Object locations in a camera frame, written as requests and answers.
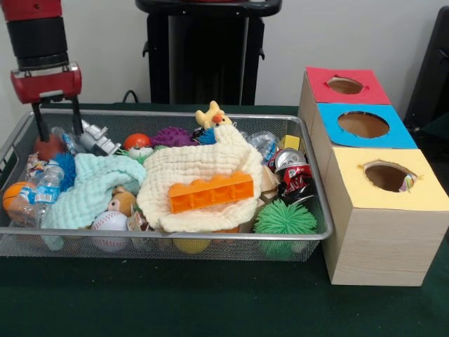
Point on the cream waffle cloth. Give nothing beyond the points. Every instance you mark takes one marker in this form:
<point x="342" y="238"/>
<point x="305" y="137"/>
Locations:
<point x="196" y="161"/>

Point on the silver soda can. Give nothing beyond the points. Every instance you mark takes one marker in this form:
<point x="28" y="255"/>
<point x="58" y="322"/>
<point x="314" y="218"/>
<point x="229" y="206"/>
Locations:
<point x="289" y="158"/>

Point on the colourful polka dot cloth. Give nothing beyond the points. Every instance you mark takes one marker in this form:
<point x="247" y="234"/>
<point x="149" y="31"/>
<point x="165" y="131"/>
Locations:
<point x="407" y="183"/>

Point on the mint green knitted cloth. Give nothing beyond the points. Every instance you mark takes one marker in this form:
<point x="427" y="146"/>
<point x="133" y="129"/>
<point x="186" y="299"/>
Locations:
<point x="91" y="179"/>

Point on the silver toy robot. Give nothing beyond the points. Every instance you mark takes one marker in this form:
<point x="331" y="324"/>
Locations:
<point x="98" y="140"/>

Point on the white baseball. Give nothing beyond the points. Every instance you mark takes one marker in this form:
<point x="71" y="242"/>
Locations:
<point x="109" y="224"/>

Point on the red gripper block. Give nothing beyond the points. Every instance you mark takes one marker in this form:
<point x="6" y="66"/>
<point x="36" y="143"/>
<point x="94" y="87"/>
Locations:
<point x="47" y="86"/>

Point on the orange plastic compartment tray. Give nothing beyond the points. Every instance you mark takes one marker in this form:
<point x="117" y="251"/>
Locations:
<point x="210" y="193"/>

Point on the small brown football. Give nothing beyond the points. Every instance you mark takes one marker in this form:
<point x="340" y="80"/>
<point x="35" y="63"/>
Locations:
<point x="56" y="147"/>

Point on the purple spiky ball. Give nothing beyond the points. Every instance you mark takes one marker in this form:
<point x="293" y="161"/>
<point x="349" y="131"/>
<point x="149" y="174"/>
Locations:
<point x="173" y="137"/>

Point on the yellow plush duck toy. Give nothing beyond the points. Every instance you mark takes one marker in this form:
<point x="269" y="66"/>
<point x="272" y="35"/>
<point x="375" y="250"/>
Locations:
<point x="212" y="117"/>

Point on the dark green table cloth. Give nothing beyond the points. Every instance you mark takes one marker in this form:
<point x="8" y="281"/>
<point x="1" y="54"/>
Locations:
<point x="210" y="298"/>

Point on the wooden box with three holes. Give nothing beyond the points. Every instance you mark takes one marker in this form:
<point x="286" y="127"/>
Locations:
<point x="382" y="238"/>

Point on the large green spiky ball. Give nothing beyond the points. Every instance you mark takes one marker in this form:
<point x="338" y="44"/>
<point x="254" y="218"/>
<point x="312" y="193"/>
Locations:
<point x="286" y="219"/>

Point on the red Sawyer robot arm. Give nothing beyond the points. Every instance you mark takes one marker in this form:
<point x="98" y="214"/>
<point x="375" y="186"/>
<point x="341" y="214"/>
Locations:
<point x="36" y="35"/>

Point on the small red ball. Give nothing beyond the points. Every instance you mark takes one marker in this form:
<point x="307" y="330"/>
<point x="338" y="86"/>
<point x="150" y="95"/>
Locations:
<point x="137" y="141"/>

